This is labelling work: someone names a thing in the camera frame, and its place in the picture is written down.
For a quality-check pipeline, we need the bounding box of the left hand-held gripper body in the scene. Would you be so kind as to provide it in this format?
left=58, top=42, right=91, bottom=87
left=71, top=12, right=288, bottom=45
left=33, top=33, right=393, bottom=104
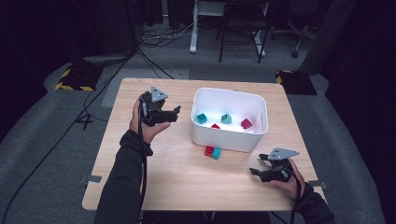
left=139, top=85, right=169, bottom=127

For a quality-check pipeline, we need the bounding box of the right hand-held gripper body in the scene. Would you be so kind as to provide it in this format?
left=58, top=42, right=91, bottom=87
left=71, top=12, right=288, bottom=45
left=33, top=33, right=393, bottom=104
left=264, top=147, right=301, bottom=183

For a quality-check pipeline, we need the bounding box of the white plastic bin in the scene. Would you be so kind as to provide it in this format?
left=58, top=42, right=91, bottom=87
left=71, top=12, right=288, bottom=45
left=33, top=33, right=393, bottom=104
left=190, top=87, right=269, bottom=153

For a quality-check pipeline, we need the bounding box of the person's left hand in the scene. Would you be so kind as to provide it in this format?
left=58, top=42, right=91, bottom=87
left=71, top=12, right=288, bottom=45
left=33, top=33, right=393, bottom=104
left=129, top=98, right=172, bottom=145

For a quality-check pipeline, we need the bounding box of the person's right hand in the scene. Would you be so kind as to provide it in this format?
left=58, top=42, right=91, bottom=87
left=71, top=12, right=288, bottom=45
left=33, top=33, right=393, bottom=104
left=270, top=158, right=306, bottom=200

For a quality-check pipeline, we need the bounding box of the grey tape strip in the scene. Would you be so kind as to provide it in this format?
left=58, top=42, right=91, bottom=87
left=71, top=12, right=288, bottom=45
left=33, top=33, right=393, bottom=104
left=307, top=180, right=328, bottom=189
left=79, top=175, right=103, bottom=185

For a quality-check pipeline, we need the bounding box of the grey stand foot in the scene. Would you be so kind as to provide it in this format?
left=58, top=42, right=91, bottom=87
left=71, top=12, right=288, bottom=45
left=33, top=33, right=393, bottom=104
left=82, top=53, right=134, bottom=66

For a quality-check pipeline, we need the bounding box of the person's dark clothing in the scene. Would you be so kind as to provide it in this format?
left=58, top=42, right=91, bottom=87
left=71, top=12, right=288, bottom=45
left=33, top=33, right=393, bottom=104
left=141, top=210, right=272, bottom=224

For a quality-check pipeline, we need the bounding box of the black chair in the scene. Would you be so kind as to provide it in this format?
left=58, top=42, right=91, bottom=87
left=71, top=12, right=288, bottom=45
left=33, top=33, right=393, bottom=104
left=217, top=0, right=271, bottom=64

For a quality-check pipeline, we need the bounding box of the office chair wheeled base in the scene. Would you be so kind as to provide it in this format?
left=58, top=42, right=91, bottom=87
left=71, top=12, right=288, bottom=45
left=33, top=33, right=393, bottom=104
left=270, top=15, right=318, bottom=59

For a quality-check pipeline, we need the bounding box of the grey curtain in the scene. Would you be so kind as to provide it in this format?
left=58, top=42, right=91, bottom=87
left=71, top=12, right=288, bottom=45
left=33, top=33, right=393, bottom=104
left=298, top=0, right=359, bottom=76

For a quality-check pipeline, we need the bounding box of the right hand-held gripper cable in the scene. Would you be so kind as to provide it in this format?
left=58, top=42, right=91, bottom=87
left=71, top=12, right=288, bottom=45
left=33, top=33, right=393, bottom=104
left=289, top=167, right=304, bottom=224

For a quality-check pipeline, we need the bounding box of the hand-held gripper cable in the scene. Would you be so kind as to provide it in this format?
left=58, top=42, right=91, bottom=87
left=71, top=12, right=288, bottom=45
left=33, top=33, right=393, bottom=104
left=136, top=92, right=149, bottom=218
left=289, top=167, right=304, bottom=224

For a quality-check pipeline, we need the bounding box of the bundle of floor cables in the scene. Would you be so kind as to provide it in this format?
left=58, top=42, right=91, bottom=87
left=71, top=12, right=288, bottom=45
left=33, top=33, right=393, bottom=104
left=138, top=18, right=195, bottom=49

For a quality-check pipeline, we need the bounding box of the left hand-held gripper cable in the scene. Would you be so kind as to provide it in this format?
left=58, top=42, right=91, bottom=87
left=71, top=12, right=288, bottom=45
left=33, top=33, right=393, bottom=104
left=136, top=92, right=149, bottom=218

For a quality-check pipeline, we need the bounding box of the white desk frame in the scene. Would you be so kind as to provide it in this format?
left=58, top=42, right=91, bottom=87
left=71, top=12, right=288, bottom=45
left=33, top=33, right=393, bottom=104
left=189, top=0, right=270, bottom=59

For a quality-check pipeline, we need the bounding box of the black yellow striped base plate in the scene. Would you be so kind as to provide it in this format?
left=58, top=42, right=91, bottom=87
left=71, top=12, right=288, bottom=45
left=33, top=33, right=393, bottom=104
left=54, top=63, right=104, bottom=92
left=275, top=69, right=318, bottom=96

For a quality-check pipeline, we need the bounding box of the long black floor cable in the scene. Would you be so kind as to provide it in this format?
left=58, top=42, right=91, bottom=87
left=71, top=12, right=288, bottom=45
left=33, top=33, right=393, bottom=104
left=0, top=46, right=138, bottom=223

